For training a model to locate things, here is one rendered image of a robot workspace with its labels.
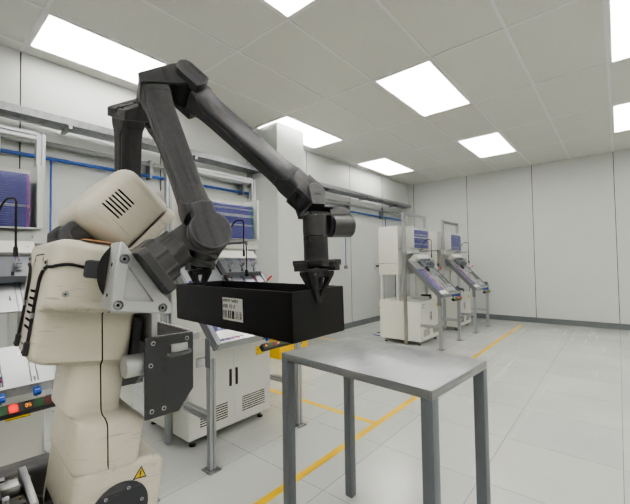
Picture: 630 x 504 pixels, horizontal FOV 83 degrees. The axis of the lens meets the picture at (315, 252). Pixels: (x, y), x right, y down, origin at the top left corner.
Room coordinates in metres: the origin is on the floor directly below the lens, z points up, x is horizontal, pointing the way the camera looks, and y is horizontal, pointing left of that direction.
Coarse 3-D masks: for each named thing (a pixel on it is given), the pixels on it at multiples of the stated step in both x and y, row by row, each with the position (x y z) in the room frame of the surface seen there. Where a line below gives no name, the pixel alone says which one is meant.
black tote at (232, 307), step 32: (192, 288) 1.10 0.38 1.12; (224, 288) 0.97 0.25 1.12; (256, 288) 1.14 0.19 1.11; (288, 288) 1.03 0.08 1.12; (320, 288) 0.84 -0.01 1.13; (192, 320) 1.10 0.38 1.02; (224, 320) 0.97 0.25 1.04; (256, 320) 0.87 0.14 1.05; (288, 320) 0.78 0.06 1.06; (320, 320) 0.84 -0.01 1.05
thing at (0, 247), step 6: (0, 240) 1.71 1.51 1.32; (0, 246) 1.69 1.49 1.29; (6, 246) 1.71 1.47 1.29; (12, 246) 1.73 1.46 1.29; (18, 246) 1.74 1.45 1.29; (24, 246) 1.76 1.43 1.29; (30, 246) 1.78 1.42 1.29; (0, 252) 1.67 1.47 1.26; (6, 252) 1.69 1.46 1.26; (12, 252) 1.71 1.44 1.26; (18, 252) 1.72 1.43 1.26; (24, 252) 1.74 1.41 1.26; (30, 252) 1.76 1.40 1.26
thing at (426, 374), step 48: (288, 384) 1.55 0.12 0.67; (384, 384) 1.20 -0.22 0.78; (432, 384) 1.14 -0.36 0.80; (480, 384) 1.38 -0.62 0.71; (288, 432) 1.55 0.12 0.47; (432, 432) 1.09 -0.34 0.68; (480, 432) 1.39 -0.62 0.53; (288, 480) 1.55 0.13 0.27; (432, 480) 1.09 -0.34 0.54; (480, 480) 1.39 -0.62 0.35
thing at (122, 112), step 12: (108, 108) 0.87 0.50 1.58; (120, 108) 0.86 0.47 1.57; (132, 108) 0.85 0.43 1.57; (120, 120) 0.86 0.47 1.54; (132, 120) 0.86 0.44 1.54; (144, 120) 0.89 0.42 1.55; (120, 132) 0.87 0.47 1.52; (132, 132) 0.88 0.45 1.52; (120, 144) 0.88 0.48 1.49; (132, 144) 0.89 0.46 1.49; (120, 156) 0.89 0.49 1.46; (132, 156) 0.91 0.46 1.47; (120, 168) 0.90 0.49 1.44; (132, 168) 0.92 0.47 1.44
